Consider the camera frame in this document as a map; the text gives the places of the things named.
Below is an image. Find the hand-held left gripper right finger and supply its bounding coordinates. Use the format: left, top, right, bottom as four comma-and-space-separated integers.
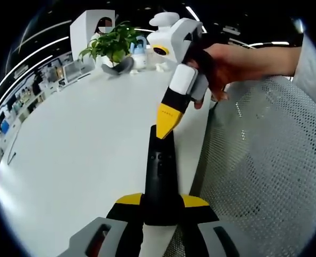
178, 194, 255, 257

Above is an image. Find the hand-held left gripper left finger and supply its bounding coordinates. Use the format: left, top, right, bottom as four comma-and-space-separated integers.
57, 192, 145, 257

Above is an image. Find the black remote control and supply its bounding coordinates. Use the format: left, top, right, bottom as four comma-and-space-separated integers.
143, 124, 184, 228

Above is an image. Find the person's right hand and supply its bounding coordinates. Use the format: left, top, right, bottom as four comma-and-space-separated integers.
186, 43, 257, 110

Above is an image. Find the blue and white jug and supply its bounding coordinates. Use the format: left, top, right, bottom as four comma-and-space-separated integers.
129, 36, 148, 68

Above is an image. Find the grey plant pot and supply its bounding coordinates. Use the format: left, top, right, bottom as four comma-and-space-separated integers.
101, 56, 135, 75

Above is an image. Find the green leafy plant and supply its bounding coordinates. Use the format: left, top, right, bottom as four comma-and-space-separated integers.
78, 21, 148, 66

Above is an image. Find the white mesh office chair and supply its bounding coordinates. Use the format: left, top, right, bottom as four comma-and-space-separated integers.
63, 59, 90, 84

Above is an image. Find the light grey sleeve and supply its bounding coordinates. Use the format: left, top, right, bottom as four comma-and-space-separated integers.
291, 25, 316, 113

